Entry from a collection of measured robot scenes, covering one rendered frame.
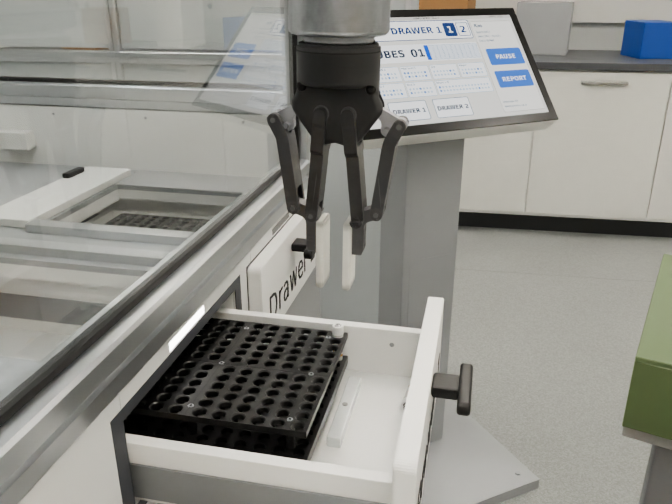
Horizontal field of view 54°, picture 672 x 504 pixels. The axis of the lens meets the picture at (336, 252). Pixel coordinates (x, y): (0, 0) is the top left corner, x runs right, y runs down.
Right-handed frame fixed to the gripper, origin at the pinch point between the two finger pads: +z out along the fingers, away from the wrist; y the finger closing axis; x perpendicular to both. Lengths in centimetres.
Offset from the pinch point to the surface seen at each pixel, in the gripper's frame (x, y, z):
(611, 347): -171, -68, 99
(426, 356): 5.6, -10.0, 7.3
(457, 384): 7.0, -13.1, 9.0
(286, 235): -22.2, 12.0, 7.6
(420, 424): 16.0, -10.6, 7.3
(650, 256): -269, -101, 99
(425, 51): -93, 1, -11
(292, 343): 1.4, 4.3, 10.3
